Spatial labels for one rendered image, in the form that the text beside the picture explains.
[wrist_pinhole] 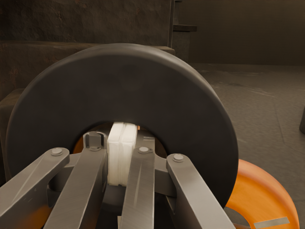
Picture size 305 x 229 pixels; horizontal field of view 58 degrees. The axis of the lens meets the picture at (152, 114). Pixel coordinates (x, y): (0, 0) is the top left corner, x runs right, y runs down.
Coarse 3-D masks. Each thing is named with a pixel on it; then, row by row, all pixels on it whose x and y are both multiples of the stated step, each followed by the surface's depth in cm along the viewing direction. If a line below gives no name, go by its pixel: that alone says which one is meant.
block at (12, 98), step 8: (24, 88) 46; (8, 96) 42; (16, 96) 42; (0, 104) 39; (8, 104) 39; (0, 112) 39; (8, 112) 39; (0, 120) 39; (8, 120) 39; (0, 128) 39; (0, 136) 40; (8, 176) 42
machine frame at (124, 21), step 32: (0, 0) 48; (32, 0) 49; (64, 0) 50; (96, 0) 51; (128, 0) 52; (160, 0) 53; (0, 32) 49; (32, 32) 50; (64, 32) 51; (96, 32) 52; (128, 32) 54; (160, 32) 55; (0, 64) 46; (32, 64) 47; (0, 96) 48; (96, 128) 53; (0, 160) 51
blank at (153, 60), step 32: (64, 64) 16; (96, 64) 16; (128, 64) 16; (160, 64) 15; (32, 96) 16; (64, 96) 16; (96, 96) 16; (128, 96) 16; (160, 96) 16; (192, 96) 16; (32, 128) 17; (64, 128) 17; (160, 128) 17; (192, 128) 17; (224, 128) 17; (32, 160) 18; (192, 160) 17; (224, 160) 17; (224, 192) 18; (96, 224) 20; (160, 224) 19
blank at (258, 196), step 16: (240, 160) 30; (240, 176) 27; (256, 176) 27; (272, 176) 29; (240, 192) 28; (256, 192) 27; (272, 192) 27; (240, 208) 28; (256, 208) 28; (272, 208) 27; (288, 208) 27; (256, 224) 28; (272, 224) 27; (288, 224) 27
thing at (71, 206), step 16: (96, 144) 15; (80, 160) 13; (96, 160) 14; (80, 176) 12; (96, 176) 12; (64, 192) 11; (80, 192) 11; (96, 192) 12; (64, 208) 10; (80, 208) 10; (96, 208) 13; (48, 224) 10; (64, 224) 10; (80, 224) 10
